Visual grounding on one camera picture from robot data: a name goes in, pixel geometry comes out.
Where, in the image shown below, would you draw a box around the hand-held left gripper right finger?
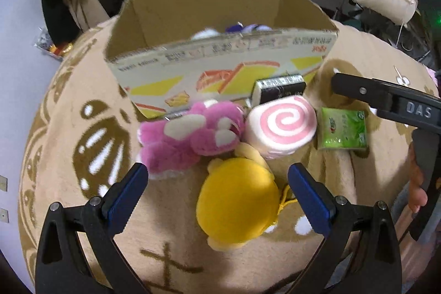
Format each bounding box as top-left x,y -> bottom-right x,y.
285,162 -> 402,294

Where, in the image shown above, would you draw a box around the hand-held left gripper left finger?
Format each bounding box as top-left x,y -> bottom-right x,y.
34,162 -> 150,294

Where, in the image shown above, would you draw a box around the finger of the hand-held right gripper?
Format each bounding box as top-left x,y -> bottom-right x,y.
331,72 -> 394,109

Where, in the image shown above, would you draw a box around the yellow plush toy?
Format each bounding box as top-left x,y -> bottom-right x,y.
196,142 -> 299,252

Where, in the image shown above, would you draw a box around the printed cardboard box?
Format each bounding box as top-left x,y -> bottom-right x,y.
104,0 -> 340,120

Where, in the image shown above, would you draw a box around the person's right hand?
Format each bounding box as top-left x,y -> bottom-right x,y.
408,145 -> 429,214

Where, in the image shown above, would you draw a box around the green tissue packet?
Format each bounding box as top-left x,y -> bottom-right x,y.
316,107 -> 369,151

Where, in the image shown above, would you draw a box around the pink plush toy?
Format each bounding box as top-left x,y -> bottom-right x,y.
137,99 -> 246,181

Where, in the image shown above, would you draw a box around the black tissue packet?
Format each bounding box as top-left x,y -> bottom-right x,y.
253,74 -> 307,107

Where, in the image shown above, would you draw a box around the pink swirl roll plush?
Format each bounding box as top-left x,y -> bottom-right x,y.
245,96 -> 318,160

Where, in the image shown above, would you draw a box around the beige printed blanket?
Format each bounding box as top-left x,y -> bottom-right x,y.
17,18 -> 441,294

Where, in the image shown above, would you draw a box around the purple plush toy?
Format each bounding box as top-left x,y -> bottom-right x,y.
225,23 -> 273,34

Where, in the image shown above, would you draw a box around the white plush toy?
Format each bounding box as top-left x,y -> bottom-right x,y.
190,27 -> 221,41

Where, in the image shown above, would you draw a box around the pile of small packets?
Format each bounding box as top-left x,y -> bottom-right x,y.
34,28 -> 75,58

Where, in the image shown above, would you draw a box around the black cloth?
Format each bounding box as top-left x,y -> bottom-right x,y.
39,0 -> 82,44

